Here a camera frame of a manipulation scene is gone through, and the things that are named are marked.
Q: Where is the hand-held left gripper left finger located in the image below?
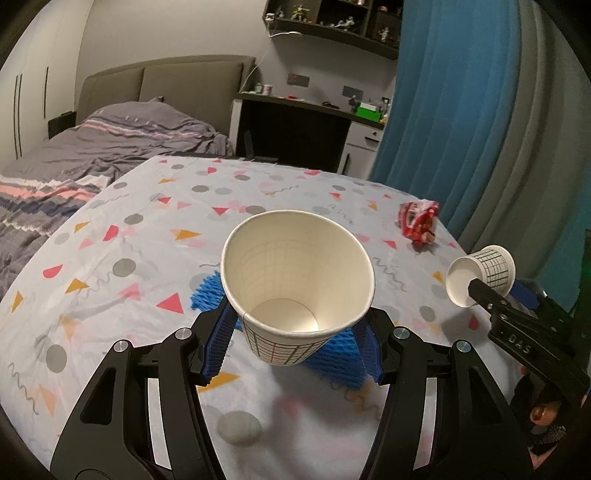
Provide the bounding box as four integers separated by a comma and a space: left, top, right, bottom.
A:
50, 300, 241, 480

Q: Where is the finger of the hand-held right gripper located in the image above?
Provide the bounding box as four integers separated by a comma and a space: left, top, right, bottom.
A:
510, 281, 583, 334
467, 278, 591, 403

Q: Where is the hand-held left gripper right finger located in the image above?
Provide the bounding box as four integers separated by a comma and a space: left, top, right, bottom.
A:
351, 307, 532, 480

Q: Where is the blue foam net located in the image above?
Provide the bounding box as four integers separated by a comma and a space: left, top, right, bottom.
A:
190, 271, 370, 391

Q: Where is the grid pattern paper cup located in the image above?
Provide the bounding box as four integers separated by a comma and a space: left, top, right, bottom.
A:
220, 210, 376, 367
445, 246, 516, 308

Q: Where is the person's right hand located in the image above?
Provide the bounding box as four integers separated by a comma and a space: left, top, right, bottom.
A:
510, 376, 578, 455

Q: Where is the red snack wrapper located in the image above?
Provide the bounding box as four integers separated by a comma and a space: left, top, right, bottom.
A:
397, 199, 439, 245

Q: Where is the grey curtain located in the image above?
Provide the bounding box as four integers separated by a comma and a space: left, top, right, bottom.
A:
450, 0, 591, 287

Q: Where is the white drawer unit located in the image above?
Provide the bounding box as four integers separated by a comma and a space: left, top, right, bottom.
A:
342, 122, 384, 178

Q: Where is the blue curtain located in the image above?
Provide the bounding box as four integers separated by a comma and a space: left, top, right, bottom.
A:
369, 0, 513, 232

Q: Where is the bed with grey bedding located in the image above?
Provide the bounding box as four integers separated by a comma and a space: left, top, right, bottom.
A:
0, 100, 234, 296

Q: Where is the dark wooden desk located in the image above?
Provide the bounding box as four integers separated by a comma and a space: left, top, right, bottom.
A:
233, 91, 386, 176

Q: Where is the grey padded headboard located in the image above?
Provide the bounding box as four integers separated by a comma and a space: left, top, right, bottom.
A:
76, 55, 257, 137

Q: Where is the black nightstand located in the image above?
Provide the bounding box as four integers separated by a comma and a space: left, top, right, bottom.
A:
47, 111, 77, 139

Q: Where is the white wardrobe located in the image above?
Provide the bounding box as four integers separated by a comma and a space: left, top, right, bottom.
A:
0, 0, 93, 162

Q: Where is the row of shelf figurines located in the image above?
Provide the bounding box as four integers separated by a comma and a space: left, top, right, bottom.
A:
265, 0, 398, 44

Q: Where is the white cable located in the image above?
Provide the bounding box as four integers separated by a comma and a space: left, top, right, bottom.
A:
249, 30, 303, 90

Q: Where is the dark wall shelf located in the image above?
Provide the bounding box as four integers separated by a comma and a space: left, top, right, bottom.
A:
262, 0, 400, 61

